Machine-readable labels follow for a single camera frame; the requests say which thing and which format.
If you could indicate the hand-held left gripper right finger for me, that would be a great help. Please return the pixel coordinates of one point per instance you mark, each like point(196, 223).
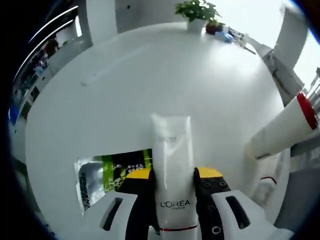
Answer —
point(210, 195)

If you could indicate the large white skincare tube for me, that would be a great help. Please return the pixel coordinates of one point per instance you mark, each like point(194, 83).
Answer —
point(172, 162)

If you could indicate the green black skincare sachet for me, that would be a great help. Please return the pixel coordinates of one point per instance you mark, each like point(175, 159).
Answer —
point(107, 165)

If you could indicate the green plant white pot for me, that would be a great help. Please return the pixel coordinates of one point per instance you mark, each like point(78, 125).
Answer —
point(196, 25)

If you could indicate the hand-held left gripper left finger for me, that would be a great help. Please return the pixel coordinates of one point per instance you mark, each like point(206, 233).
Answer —
point(140, 200)

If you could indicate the blue tissue pack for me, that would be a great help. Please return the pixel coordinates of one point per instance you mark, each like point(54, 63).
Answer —
point(226, 37)

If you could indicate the small plant red pot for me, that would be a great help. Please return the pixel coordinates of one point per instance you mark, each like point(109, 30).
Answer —
point(212, 28)

